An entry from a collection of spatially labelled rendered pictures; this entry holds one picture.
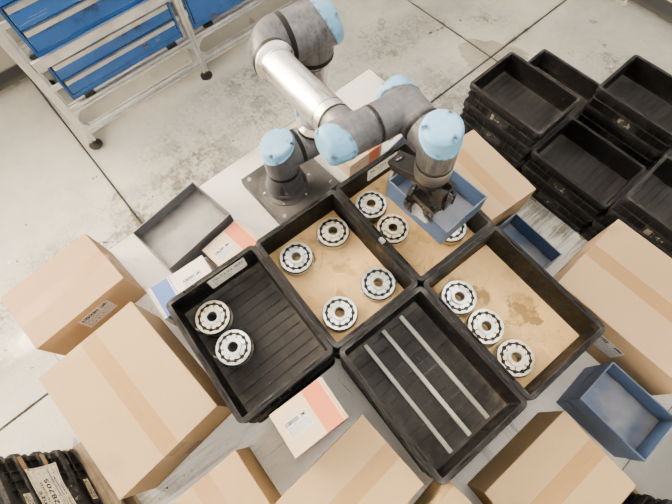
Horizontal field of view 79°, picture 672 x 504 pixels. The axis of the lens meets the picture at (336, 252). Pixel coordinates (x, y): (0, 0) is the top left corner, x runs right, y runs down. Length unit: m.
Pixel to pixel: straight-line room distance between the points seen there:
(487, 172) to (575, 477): 0.90
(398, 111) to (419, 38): 2.45
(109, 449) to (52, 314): 0.45
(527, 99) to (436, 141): 1.57
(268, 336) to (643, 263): 1.11
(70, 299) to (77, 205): 1.39
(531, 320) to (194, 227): 1.13
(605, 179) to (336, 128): 1.72
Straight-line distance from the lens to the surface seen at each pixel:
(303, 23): 1.05
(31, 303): 1.53
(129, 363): 1.27
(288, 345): 1.22
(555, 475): 1.27
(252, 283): 1.29
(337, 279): 1.26
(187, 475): 1.40
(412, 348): 1.22
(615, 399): 1.45
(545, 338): 1.33
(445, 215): 1.10
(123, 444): 1.25
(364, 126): 0.74
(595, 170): 2.29
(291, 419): 1.10
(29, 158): 3.18
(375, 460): 1.16
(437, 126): 0.73
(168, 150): 2.76
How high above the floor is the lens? 2.02
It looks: 67 degrees down
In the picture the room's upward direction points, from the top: 4 degrees counter-clockwise
